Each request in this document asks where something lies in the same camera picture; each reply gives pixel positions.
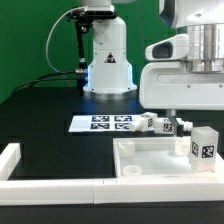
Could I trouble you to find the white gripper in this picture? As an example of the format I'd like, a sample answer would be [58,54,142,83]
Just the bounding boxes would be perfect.
[139,34,224,137]

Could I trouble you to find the white square table top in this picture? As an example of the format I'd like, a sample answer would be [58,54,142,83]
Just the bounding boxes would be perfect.
[112,136,224,179]

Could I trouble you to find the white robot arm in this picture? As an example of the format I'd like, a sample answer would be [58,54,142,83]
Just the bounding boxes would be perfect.
[79,0,224,120]

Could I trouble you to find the paper sheet with tags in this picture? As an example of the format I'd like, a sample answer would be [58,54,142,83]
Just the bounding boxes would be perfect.
[69,115,136,133]

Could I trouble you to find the white U-shaped fence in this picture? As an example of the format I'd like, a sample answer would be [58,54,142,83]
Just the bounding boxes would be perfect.
[0,143,224,205]

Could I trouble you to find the black camera on pole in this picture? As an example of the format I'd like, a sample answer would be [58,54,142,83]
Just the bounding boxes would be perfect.
[65,4,118,98]

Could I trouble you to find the black cables on table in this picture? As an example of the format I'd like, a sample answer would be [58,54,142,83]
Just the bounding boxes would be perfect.
[12,70,81,95]

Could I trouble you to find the grey cable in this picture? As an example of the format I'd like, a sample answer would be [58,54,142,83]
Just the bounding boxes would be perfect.
[45,7,84,88]

